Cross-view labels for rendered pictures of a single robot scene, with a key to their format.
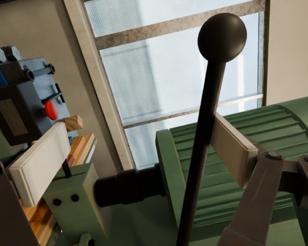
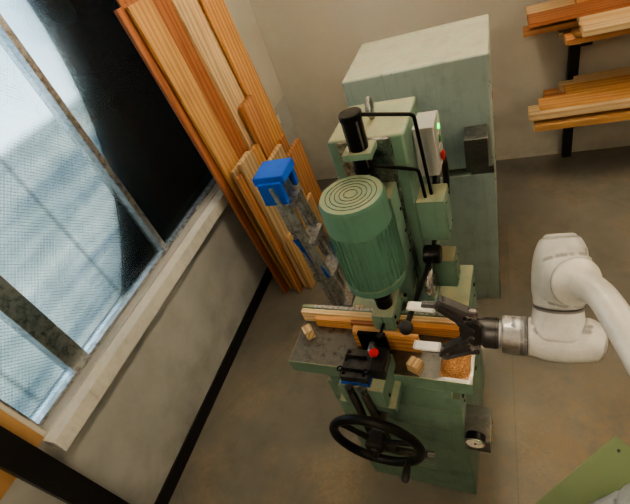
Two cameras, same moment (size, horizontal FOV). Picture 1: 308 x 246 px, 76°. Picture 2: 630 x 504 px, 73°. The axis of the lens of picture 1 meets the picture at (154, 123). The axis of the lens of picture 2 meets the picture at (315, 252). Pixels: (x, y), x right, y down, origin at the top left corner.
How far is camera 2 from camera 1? 1.07 m
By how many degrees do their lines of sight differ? 49
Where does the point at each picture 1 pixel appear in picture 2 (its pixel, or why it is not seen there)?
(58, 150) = (422, 344)
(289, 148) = (380, 244)
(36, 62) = (350, 375)
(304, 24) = not seen: outside the picture
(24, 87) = (378, 368)
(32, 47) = (138, 429)
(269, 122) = (363, 252)
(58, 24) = (95, 426)
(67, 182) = (388, 323)
